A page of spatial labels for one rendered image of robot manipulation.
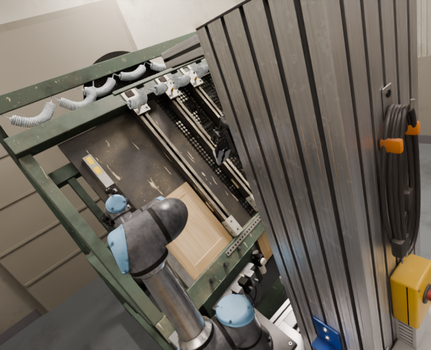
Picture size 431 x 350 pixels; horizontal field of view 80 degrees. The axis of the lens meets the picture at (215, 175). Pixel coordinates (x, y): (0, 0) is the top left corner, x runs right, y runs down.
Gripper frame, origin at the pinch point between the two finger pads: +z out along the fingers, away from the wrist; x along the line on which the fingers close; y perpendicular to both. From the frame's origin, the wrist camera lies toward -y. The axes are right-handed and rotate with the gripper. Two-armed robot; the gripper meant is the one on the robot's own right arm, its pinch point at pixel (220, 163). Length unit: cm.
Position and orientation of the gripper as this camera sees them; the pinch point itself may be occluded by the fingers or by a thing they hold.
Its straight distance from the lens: 115.7
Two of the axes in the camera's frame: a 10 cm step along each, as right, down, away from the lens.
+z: -2.1, 7.7, 6.1
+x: -8.6, 1.6, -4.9
